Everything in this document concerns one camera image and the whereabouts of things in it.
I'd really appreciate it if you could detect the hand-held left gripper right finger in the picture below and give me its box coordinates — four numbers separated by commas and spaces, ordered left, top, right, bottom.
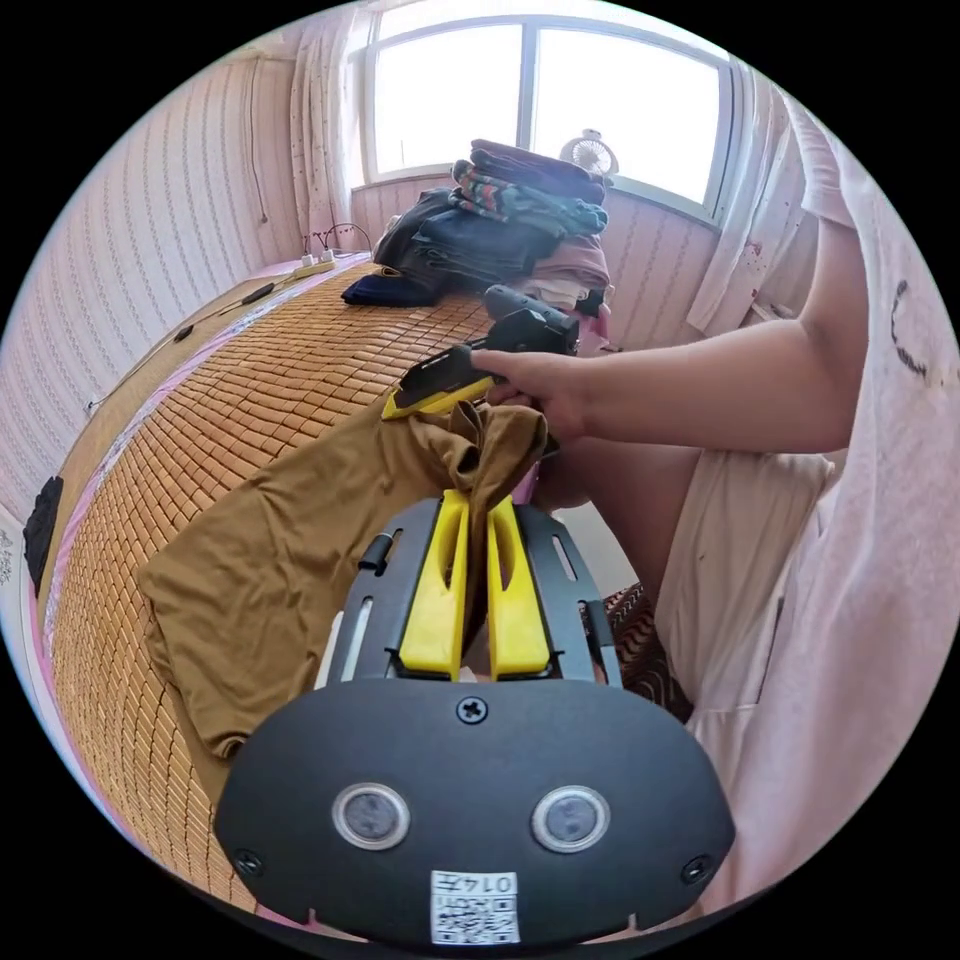
486, 494, 554, 682

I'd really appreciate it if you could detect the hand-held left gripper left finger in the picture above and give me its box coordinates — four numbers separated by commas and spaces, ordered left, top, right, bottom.
398, 489, 471, 682

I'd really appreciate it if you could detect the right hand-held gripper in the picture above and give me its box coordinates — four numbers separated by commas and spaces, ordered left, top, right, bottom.
380, 284, 581, 421

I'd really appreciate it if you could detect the brown long sleeve shirt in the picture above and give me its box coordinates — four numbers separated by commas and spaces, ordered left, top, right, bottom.
137, 399, 560, 759

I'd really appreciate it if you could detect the person's right forearm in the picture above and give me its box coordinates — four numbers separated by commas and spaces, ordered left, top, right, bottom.
584, 221, 864, 455

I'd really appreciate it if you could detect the person's right hand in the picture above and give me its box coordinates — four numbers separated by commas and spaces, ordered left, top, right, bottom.
469, 348, 595, 444

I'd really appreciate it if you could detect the dark blue folded garment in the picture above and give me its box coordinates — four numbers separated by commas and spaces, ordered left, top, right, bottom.
341, 273, 444, 309

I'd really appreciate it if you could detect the pile of clothes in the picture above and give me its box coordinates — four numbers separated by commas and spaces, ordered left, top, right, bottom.
372, 138, 616, 320

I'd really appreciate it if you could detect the bed with woven mat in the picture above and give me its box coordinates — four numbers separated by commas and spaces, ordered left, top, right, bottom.
29, 251, 695, 916

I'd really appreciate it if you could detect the small white fan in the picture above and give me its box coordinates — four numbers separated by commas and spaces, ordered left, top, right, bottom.
559, 128, 621, 189

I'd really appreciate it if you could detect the white curtain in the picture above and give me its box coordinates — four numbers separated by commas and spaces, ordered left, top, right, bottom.
288, 11, 376, 256
686, 63, 815, 339

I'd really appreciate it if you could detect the person's body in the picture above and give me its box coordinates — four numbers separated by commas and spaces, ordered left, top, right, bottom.
536, 93, 960, 920

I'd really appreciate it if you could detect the window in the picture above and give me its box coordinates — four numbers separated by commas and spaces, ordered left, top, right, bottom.
363, 3, 740, 223

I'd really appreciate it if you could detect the black cushion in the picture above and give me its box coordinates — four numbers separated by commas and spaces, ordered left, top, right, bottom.
22, 476, 65, 583

